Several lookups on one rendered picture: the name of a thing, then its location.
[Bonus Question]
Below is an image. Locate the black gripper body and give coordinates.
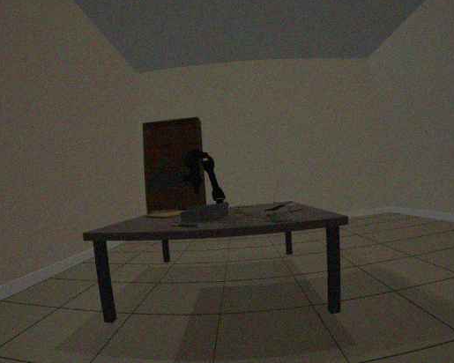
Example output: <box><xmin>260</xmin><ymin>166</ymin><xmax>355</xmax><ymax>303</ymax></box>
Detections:
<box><xmin>188</xmin><ymin>168</ymin><xmax>203</xmax><ymax>182</ymax></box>

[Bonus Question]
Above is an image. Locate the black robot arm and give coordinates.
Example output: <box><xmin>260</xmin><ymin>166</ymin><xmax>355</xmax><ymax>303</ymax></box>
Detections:
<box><xmin>182</xmin><ymin>149</ymin><xmax>226</xmax><ymax>204</ymax></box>

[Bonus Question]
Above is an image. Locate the wooden board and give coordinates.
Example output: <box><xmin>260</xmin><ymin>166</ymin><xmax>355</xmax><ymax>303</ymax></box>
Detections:
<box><xmin>145</xmin><ymin>211</ymin><xmax>182</xmax><ymax>219</ymax></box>

